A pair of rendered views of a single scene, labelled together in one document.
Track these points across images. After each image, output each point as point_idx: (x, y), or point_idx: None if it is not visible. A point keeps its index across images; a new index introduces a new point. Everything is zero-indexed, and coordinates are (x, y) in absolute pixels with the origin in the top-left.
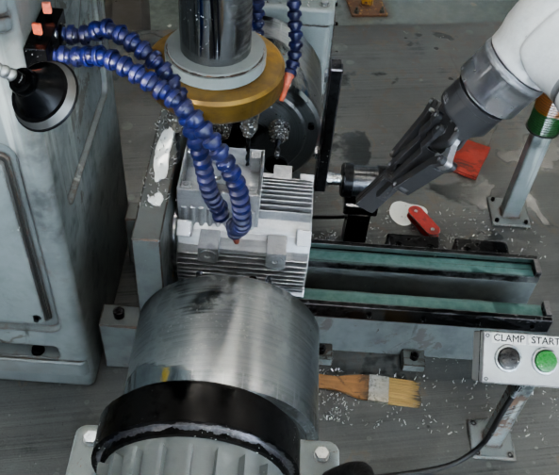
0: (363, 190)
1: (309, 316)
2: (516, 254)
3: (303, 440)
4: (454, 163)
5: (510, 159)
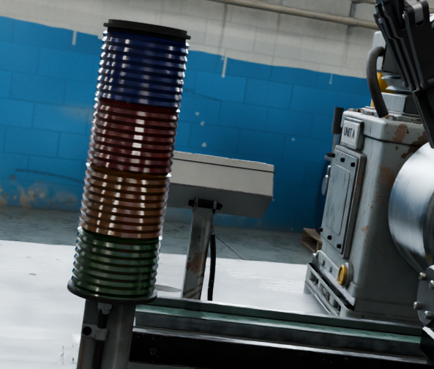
0: None
1: None
2: (163, 333)
3: (407, 124)
4: (376, 12)
5: None
